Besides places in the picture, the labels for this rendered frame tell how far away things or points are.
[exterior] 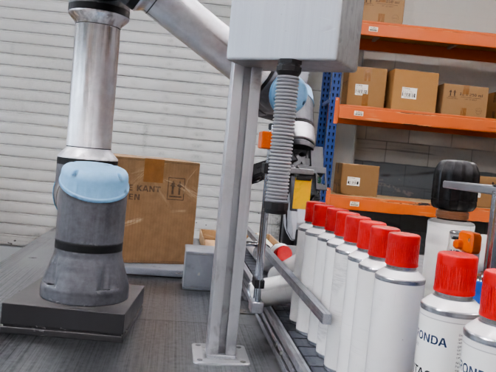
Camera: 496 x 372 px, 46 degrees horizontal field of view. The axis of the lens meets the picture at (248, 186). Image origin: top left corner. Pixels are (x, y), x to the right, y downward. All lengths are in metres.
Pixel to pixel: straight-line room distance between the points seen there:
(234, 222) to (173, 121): 4.34
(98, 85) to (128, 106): 4.15
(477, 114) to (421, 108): 0.46
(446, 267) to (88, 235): 0.65
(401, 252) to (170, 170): 0.98
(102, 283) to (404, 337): 0.57
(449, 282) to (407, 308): 0.11
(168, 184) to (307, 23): 0.80
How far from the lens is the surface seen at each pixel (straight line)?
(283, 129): 0.78
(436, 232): 1.12
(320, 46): 0.80
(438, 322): 0.51
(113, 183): 1.00
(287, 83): 0.79
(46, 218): 5.50
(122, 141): 5.29
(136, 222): 1.50
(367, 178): 4.68
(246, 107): 0.90
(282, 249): 1.19
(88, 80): 1.15
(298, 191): 1.03
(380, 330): 0.62
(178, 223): 1.52
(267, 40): 0.83
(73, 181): 1.00
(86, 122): 1.14
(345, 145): 5.36
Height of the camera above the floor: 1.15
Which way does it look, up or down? 3 degrees down
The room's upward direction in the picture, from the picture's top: 5 degrees clockwise
